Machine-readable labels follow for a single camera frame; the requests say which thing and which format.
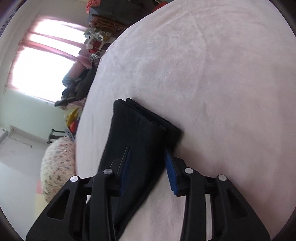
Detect pile of dark clothes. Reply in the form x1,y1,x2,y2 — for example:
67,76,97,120
54,65,97,107

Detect rolled bear print duvet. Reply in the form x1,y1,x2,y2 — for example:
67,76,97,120
40,137,76,203

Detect yellow red plush toy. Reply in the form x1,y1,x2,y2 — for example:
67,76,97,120
66,108,80,134

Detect wooden chair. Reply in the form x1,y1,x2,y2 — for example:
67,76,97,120
89,15,126,33

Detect black pants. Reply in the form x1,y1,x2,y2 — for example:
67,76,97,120
98,98,182,239

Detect cluttered desk items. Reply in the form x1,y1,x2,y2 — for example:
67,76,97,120
84,28,116,66

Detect pink window curtain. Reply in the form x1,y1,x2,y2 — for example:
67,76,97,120
6,16,91,102

